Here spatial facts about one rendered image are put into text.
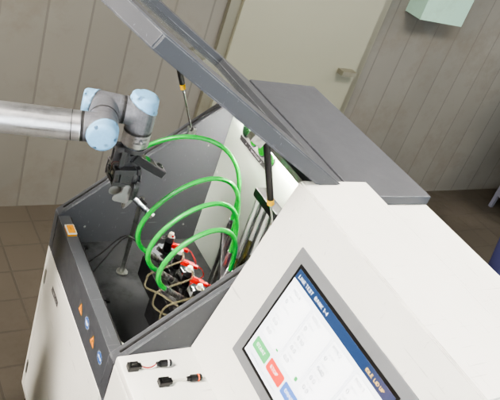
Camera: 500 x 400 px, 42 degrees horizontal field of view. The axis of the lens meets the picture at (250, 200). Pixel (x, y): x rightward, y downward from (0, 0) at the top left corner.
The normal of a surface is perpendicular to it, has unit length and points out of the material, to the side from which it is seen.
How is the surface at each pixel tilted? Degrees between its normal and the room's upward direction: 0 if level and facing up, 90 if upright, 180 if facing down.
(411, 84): 90
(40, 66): 90
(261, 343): 76
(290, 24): 90
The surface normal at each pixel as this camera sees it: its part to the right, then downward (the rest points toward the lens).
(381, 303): -0.75, -0.19
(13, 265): 0.30, -0.81
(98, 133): 0.16, 0.56
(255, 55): 0.47, 0.58
